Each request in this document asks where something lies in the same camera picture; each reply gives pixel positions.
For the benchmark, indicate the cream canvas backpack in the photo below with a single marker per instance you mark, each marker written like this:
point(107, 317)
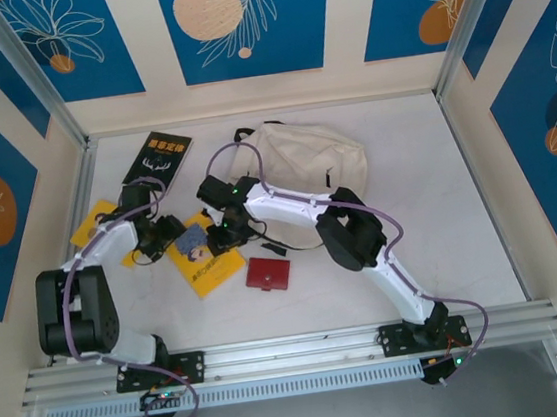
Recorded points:
point(302, 155)

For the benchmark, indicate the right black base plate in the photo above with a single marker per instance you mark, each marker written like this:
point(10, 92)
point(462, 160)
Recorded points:
point(394, 338)

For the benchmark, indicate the aluminium side rail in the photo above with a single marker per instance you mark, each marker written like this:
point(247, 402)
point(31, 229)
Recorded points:
point(479, 195)
point(80, 191)

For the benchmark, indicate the aluminium post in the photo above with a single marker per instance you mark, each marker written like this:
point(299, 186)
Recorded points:
point(467, 11)
point(25, 61)

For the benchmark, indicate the red leather wallet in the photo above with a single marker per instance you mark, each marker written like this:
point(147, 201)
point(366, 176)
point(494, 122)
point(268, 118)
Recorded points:
point(265, 270)

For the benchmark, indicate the yellow book with blue-haired figure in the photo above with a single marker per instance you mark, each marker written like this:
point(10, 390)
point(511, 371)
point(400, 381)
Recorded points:
point(215, 271)

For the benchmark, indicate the aluminium frame rail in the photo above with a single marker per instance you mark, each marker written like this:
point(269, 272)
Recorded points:
point(294, 350)

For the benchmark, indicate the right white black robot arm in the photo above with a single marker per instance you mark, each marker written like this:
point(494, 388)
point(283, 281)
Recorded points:
point(288, 205)

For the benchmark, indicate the yellow book with seated man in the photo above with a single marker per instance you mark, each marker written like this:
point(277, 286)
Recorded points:
point(84, 228)

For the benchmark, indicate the left circuit board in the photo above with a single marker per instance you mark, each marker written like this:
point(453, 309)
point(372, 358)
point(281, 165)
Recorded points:
point(161, 397)

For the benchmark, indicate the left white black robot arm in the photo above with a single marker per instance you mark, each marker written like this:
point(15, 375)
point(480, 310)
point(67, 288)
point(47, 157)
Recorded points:
point(111, 242)

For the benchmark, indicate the left aluminium side rail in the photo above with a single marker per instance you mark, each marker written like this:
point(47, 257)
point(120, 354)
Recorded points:
point(80, 191)

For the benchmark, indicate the blue panel with cream circle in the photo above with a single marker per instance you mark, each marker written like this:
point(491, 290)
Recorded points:
point(289, 41)

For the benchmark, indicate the right aluminium side rail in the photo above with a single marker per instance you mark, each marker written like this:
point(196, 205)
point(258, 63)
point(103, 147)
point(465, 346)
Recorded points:
point(479, 195)

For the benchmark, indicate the left aluminium post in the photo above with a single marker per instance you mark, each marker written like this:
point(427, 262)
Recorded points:
point(25, 61)

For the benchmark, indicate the right aluminium post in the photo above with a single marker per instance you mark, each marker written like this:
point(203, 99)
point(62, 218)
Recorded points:
point(467, 11)

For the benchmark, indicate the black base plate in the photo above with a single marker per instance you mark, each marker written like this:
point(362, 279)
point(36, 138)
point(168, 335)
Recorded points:
point(394, 338)
point(196, 366)

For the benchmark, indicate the right circuit board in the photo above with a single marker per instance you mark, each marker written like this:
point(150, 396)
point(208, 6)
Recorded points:
point(447, 365)

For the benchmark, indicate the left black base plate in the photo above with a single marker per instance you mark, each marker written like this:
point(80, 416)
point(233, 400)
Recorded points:
point(196, 366)

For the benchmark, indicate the circuit board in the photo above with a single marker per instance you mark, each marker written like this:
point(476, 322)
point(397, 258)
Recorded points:
point(161, 397)
point(447, 365)

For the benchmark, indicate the black book with antlers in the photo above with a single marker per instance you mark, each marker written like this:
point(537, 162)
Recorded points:
point(162, 156)

